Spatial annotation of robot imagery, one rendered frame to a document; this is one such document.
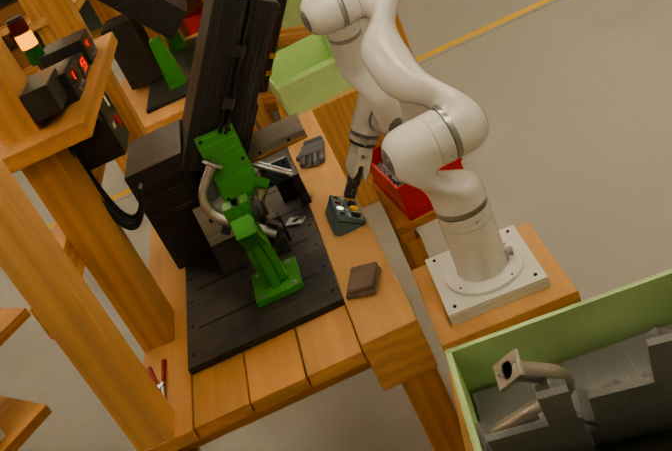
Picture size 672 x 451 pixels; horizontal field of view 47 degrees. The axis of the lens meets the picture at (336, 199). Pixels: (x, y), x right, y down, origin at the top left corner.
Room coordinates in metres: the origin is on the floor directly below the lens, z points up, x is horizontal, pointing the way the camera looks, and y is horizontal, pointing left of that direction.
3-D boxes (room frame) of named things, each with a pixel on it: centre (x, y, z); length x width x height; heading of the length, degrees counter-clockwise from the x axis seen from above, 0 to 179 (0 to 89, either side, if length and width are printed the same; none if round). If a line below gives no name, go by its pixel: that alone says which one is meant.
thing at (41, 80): (1.87, 0.51, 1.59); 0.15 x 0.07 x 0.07; 0
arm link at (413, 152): (1.49, -0.22, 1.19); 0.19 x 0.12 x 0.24; 96
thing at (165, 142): (2.27, 0.43, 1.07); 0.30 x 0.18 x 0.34; 0
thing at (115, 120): (2.05, 0.50, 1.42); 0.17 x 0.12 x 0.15; 0
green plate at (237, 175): (2.08, 0.23, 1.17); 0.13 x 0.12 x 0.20; 0
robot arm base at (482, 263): (1.49, -0.25, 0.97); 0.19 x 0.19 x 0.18
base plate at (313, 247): (2.16, 0.29, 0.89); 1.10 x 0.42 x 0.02; 0
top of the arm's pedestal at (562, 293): (1.50, -0.24, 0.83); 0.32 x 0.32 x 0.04; 86
